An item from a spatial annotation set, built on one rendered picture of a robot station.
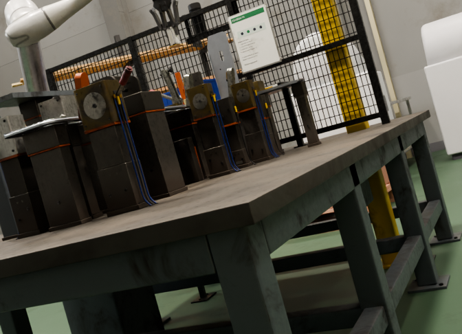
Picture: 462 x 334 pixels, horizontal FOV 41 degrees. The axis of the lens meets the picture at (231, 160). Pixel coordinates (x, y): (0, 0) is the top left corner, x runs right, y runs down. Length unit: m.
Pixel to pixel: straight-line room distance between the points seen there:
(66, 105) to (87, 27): 8.60
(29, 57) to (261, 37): 1.17
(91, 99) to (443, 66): 5.62
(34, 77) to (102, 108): 1.19
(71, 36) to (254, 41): 7.83
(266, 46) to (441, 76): 4.01
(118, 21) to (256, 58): 6.89
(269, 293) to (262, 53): 2.22
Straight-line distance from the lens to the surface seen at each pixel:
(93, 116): 1.72
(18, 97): 2.21
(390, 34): 8.68
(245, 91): 2.59
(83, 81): 1.78
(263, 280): 1.12
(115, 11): 10.06
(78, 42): 10.82
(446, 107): 7.03
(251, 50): 3.26
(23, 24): 2.61
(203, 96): 2.28
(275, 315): 1.15
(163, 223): 1.11
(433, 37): 7.13
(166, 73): 2.83
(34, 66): 2.84
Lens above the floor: 0.80
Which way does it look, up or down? 1 degrees down
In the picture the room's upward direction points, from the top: 16 degrees counter-clockwise
